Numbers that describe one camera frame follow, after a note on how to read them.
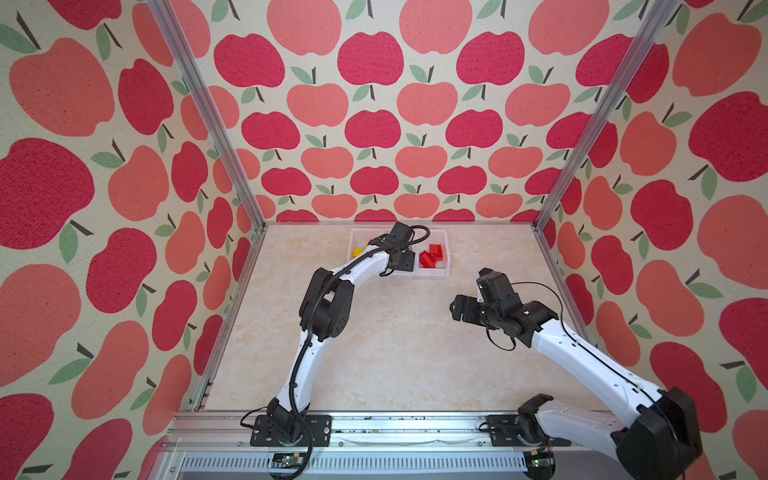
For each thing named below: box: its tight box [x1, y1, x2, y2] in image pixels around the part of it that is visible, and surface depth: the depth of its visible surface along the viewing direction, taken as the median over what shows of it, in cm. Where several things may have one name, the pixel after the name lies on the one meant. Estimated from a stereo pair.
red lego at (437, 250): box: [429, 244, 443, 260], surface depth 110 cm
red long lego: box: [419, 250, 436, 269], surface depth 107 cm
